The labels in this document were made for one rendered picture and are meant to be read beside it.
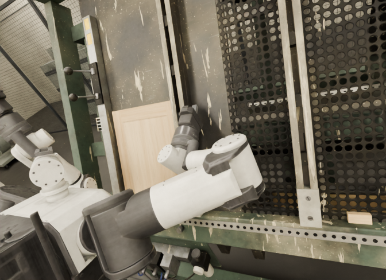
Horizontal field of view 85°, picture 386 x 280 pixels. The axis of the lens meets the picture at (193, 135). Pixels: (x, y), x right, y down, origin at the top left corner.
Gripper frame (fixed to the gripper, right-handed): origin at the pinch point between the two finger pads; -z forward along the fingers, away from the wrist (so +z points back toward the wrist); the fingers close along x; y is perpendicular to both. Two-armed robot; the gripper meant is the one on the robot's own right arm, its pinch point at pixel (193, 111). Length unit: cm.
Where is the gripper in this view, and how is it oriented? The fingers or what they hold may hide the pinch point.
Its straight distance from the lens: 81.0
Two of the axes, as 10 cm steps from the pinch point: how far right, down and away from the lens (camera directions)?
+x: -4.0, -6.2, -6.8
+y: -8.9, 0.9, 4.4
